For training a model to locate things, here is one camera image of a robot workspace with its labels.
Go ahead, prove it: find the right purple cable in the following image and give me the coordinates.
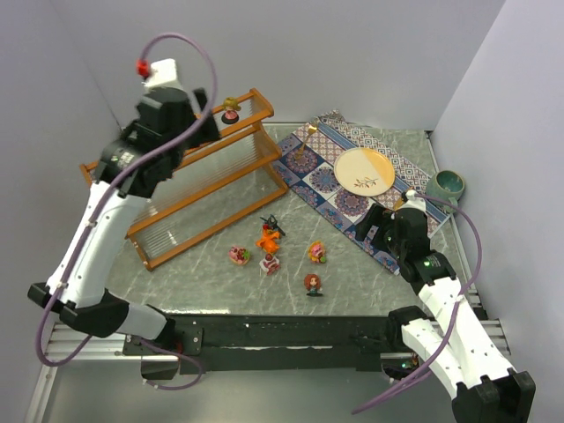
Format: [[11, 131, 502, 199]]
[[352, 196, 484, 416]]

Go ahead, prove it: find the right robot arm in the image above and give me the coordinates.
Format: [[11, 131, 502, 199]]
[[354, 198, 536, 422]]

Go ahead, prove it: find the pink bear cake toy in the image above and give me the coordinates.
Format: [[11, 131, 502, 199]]
[[259, 254, 280, 276]]

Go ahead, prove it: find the pink bear donut toy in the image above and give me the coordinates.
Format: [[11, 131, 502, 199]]
[[228, 246, 250, 265]]

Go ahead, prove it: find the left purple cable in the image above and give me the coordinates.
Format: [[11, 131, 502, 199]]
[[37, 33, 219, 391]]

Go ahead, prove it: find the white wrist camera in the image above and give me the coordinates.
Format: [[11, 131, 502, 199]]
[[143, 58, 184, 93], [402, 189, 427, 212]]

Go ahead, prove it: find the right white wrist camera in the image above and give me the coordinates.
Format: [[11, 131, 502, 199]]
[[402, 189, 427, 212]]

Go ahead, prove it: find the teal ceramic mug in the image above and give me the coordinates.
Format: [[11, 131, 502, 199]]
[[425, 170, 465, 214]]

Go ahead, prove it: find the pink bear sunflower toy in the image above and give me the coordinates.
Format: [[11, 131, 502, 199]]
[[308, 241, 327, 263]]

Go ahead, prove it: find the cream and orange plate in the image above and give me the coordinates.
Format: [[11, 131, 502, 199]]
[[333, 147, 396, 197]]

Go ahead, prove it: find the gold fork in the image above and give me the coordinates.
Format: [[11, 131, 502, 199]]
[[294, 117, 319, 160]]

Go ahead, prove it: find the orange wooden acrylic shelf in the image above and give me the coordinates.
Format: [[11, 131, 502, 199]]
[[78, 87, 290, 272]]

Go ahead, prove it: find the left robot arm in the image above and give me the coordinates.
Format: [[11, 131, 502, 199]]
[[27, 87, 219, 348]]

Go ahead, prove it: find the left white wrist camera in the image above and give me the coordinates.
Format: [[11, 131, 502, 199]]
[[143, 58, 184, 93]]

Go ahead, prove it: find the blonde pink dress figurine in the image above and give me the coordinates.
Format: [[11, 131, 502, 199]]
[[221, 97, 241, 124]]

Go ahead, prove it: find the orange dragon toy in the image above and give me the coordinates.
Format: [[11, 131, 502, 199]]
[[256, 228, 281, 255]]

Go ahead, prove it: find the purple cable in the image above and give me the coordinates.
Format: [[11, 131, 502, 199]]
[[37, 33, 219, 391], [352, 196, 484, 416]]

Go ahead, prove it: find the black dragon toy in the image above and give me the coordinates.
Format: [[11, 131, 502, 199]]
[[261, 214, 286, 236]]

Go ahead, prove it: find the black base beam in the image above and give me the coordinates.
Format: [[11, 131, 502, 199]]
[[122, 310, 415, 382]]

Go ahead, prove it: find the red hair green figurine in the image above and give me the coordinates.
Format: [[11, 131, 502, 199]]
[[304, 273, 323, 297]]

